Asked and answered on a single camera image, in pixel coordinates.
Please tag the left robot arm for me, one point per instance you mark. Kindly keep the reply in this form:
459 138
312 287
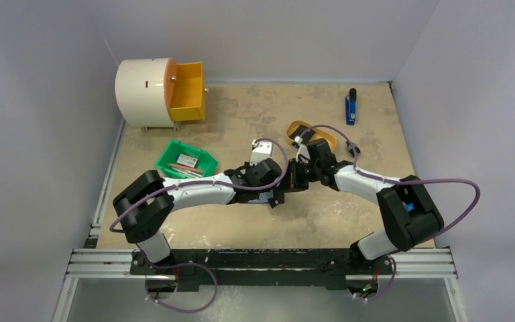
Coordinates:
144 205

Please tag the orange drawer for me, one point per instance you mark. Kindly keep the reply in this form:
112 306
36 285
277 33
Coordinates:
189 96

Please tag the blue black stapler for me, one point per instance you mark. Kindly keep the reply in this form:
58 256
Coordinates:
350 106

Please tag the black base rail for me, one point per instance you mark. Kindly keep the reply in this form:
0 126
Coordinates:
330 268

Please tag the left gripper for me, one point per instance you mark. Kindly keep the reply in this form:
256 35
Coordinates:
247 167

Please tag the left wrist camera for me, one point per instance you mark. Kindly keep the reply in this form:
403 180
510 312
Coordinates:
260 150

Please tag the aluminium frame rail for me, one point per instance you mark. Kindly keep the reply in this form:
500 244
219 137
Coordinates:
105 263

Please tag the small black cylinder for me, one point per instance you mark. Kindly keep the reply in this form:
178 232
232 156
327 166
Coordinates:
353 149

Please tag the white cylindrical drawer cabinet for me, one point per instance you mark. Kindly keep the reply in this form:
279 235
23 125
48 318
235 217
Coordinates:
144 90

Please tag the blue leather card holder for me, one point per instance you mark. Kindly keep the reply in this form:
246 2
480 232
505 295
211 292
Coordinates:
262 198

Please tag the tan oval tray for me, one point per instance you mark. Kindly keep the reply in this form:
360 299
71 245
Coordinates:
320 133

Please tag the black card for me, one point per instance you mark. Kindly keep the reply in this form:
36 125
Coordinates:
304 133

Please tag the green plastic bin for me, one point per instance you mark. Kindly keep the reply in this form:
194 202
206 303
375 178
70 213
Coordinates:
206 166

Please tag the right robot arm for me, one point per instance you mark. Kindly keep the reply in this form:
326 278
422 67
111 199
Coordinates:
408 213

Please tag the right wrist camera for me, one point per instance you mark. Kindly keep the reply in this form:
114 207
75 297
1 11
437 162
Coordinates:
302 154

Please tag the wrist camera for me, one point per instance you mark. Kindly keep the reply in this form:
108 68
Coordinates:
260 150
302 154

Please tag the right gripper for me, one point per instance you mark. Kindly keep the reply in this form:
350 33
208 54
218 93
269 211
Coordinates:
300 176

